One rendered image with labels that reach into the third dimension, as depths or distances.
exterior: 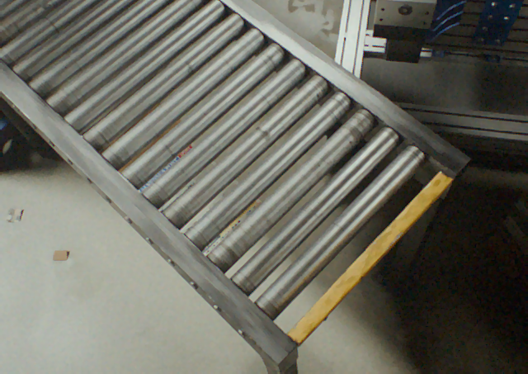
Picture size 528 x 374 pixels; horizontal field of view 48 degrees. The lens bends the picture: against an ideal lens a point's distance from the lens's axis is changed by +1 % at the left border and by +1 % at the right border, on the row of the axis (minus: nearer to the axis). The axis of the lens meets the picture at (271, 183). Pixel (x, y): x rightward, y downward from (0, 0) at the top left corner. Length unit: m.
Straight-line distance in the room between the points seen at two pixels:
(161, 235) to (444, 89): 1.19
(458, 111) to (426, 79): 0.16
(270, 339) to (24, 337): 1.16
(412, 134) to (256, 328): 0.50
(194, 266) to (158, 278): 0.87
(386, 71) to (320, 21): 0.50
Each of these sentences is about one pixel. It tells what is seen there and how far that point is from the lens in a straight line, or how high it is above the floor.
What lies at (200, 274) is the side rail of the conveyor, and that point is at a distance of 1.13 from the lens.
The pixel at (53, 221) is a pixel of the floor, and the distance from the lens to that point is 2.19.
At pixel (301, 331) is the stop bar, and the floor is 0.82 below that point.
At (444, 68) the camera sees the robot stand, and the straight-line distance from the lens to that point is 2.10.
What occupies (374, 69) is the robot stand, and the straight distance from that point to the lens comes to 2.07.
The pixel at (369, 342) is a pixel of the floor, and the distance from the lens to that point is 1.90.
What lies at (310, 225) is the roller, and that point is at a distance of 1.15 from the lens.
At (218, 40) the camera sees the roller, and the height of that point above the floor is 0.79.
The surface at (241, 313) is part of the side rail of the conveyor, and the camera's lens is 1.10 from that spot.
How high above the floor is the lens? 1.86
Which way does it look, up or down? 64 degrees down
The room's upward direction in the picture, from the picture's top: 7 degrees counter-clockwise
